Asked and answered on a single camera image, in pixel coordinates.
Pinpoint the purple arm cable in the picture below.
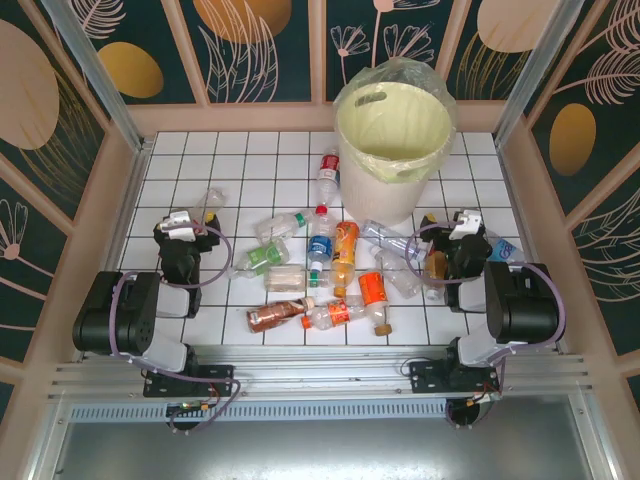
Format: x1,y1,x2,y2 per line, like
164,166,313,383
108,222,242,434
405,223,569,401

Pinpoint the aluminium side rail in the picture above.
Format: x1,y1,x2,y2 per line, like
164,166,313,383
79,137,154,364
494,134,571,356

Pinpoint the clear cola bottle red label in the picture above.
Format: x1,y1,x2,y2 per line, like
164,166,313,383
192,187,229,224

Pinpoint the aluminium corner post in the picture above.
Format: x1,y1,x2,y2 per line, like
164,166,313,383
494,0,586,149
39,0,154,154

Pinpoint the clear bottle orange label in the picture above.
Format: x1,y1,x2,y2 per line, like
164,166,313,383
299,295,367,332

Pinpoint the water bottle red white label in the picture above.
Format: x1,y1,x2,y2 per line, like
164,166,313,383
315,145,342,215

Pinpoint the clear bottle light blue label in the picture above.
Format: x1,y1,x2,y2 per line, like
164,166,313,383
487,237,526,266

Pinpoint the cream plastic bin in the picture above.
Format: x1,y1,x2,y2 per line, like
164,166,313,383
333,82,457,226

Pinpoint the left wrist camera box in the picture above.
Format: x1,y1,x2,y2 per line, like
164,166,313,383
164,210,199,240

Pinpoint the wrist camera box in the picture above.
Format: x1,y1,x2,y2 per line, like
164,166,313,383
164,210,199,240
448,208,482,242

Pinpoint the clear bottle green label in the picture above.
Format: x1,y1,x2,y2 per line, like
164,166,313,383
228,239,292,280

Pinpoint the translucent yellow bin liner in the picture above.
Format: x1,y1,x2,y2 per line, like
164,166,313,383
333,54,457,184

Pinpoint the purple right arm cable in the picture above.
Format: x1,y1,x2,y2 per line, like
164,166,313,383
405,223,569,401

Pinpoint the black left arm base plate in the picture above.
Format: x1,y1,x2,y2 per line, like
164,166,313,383
143,363,236,400

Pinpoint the grey metal sheet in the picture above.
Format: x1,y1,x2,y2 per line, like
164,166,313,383
29,399,621,480

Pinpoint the clear unlabelled bottle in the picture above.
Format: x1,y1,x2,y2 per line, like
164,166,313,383
373,247,425,300

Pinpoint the orange juice bottle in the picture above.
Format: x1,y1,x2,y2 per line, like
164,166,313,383
330,221,361,299

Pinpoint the amber tea bottle red label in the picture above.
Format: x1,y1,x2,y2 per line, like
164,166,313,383
423,248,450,302

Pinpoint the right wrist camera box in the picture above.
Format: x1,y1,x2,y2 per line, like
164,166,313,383
448,208,482,242

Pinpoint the aluminium mounting rail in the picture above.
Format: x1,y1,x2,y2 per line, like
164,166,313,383
47,342,594,404

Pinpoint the grey slotted cable duct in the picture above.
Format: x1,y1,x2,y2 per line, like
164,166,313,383
67,403,454,422

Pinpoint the long clear bottle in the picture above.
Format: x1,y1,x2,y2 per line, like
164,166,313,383
359,218,434,261

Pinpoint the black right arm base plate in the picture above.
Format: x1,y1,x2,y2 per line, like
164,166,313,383
408,359,501,397

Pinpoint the orange label bottle brown cap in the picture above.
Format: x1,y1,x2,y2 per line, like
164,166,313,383
357,269,394,337

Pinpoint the clear bottle pale label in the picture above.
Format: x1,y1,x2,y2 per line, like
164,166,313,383
263,265,321,292

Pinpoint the crushed clear bottle green band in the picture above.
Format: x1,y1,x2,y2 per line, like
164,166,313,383
254,209,314,242

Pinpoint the brown drink bottle beige cap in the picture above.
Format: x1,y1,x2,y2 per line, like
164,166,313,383
245,296,316,334

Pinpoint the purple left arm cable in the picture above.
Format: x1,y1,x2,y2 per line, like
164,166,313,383
108,222,242,434

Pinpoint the water bottle blue label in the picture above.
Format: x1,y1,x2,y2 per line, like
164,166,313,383
305,209,335,274

